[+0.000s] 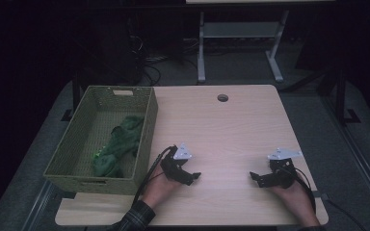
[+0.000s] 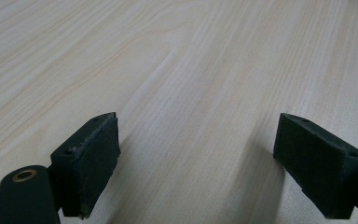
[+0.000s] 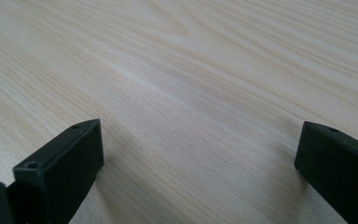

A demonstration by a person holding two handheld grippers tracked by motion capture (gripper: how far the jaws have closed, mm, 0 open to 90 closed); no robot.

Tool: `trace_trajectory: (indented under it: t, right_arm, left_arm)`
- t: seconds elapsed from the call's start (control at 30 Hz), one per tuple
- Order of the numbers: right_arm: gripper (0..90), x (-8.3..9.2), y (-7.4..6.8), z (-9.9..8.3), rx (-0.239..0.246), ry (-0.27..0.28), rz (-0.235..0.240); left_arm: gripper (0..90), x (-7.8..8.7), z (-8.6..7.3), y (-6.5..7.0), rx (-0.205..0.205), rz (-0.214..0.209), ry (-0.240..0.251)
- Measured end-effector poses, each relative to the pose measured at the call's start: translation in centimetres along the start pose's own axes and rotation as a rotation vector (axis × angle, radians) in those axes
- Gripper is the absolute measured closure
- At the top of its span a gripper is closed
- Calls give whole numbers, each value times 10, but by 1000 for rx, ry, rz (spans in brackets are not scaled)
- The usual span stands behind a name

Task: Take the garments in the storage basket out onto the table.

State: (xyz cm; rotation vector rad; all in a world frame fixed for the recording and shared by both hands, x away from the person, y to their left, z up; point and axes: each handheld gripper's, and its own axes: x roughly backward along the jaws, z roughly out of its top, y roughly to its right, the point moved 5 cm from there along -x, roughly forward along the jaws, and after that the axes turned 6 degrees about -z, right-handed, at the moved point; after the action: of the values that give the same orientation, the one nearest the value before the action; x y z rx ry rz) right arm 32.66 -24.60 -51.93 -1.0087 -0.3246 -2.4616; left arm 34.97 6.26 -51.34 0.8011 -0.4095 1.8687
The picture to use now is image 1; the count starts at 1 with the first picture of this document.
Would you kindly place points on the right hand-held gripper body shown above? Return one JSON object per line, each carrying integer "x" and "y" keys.
{"x": 282, "y": 174}

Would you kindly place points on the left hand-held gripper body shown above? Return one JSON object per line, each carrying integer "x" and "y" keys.
{"x": 173, "y": 168}

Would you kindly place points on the green plush garment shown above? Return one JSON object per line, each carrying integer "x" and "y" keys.
{"x": 122, "y": 142}

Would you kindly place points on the green woven basket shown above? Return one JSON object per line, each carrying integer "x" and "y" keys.
{"x": 77, "y": 150}

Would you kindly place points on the person's left hand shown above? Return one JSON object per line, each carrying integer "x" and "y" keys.
{"x": 157, "y": 191}

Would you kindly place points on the person's right hand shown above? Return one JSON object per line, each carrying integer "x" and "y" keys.
{"x": 298, "y": 199}

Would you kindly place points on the grey tape strip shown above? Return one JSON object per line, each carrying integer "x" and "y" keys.
{"x": 322, "y": 195}

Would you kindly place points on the black metal stand leg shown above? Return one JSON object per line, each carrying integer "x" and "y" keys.
{"x": 342, "y": 96}
{"x": 76, "y": 96}

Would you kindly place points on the aluminium floor rail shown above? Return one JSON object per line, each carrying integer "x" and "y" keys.
{"x": 38, "y": 205}
{"x": 356, "y": 154}

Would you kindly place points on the white metal table frame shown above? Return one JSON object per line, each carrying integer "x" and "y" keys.
{"x": 241, "y": 29}

